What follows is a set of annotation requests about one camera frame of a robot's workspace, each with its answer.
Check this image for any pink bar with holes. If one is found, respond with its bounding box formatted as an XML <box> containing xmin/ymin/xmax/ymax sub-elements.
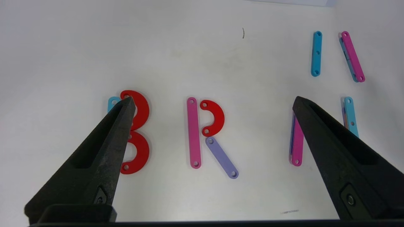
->
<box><xmin>339</xmin><ymin>31</ymin><xmax>366</xmax><ymax>83</ymax></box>
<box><xmin>289</xmin><ymin>113</ymin><xmax>305</xmax><ymax>167</ymax></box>
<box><xmin>187</xmin><ymin>97</ymin><xmax>202</xmax><ymax>169</ymax></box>

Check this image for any long light blue flat bar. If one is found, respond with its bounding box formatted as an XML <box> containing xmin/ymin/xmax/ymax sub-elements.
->
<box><xmin>107</xmin><ymin>96</ymin><xmax>122</xmax><ymax>114</ymax></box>

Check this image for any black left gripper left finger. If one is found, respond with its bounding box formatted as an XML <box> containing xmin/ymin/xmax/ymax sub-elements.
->
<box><xmin>25</xmin><ymin>96</ymin><xmax>136</xmax><ymax>225</ymax></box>

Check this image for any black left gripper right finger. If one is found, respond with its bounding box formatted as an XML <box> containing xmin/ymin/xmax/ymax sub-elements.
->
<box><xmin>292</xmin><ymin>96</ymin><xmax>404</xmax><ymax>220</ymax></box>

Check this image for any blue bar with orange hole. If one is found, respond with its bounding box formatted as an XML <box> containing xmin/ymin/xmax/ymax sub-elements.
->
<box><xmin>342</xmin><ymin>96</ymin><xmax>360</xmax><ymax>138</ymax></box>

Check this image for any short purple bar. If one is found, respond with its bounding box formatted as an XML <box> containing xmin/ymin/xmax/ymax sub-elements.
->
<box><xmin>205</xmin><ymin>136</ymin><xmax>239</xmax><ymax>179</ymax></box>

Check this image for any large red arc piece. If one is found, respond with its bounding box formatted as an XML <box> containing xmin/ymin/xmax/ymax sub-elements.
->
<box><xmin>120</xmin><ymin>90</ymin><xmax>150</xmax><ymax>131</ymax></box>
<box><xmin>120</xmin><ymin>131</ymin><xmax>151</xmax><ymax>175</ymax></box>

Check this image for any small red arc piece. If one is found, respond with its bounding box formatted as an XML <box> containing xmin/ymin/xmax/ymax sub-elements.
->
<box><xmin>199</xmin><ymin>100</ymin><xmax>225</xmax><ymax>137</ymax></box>

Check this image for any short blue bar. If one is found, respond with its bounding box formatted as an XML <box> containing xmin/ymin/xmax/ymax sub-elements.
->
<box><xmin>311</xmin><ymin>31</ymin><xmax>323</xmax><ymax>77</ymax></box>

